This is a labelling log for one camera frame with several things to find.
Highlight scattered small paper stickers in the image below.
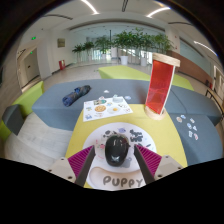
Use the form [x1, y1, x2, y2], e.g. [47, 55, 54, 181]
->
[175, 114, 200, 141]
[103, 89, 133, 102]

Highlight black computer mouse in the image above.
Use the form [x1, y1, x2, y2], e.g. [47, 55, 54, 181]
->
[104, 134, 131, 167]

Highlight dark grey cube seat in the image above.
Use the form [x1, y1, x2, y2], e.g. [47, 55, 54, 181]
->
[1, 103, 25, 136]

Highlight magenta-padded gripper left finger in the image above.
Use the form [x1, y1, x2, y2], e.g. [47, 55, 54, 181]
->
[47, 144, 97, 188]

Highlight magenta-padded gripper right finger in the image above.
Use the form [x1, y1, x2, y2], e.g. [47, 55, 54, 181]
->
[133, 143, 184, 185]

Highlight ceiling strip lights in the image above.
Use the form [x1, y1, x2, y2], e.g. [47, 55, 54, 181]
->
[79, 0, 218, 56]

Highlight red prism with wooden ends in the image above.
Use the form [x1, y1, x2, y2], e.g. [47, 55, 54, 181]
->
[144, 52, 181, 121]

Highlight round white puppy mouse pad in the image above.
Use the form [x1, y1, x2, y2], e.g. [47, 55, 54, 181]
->
[82, 121, 158, 191]

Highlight row of potted plants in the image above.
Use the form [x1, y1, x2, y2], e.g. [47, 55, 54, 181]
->
[71, 27, 174, 67]

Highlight white sticker sheet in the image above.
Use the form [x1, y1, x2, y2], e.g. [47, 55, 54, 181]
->
[82, 96, 134, 123]

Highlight red fire extinguisher box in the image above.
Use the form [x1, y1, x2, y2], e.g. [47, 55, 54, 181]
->
[58, 59, 67, 71]

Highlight lime green sofa module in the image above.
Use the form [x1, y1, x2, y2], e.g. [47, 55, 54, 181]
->
[98, 64, 153, 82]
[171, 73, 195, 92]
[0, 80, 45, 141]

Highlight wooden bench with black frame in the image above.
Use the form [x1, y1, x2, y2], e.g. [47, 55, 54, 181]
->
[204, 88, 224, 111]

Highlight long grey sofa module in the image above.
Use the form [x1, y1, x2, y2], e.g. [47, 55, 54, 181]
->
[31, 78, 151, 132]

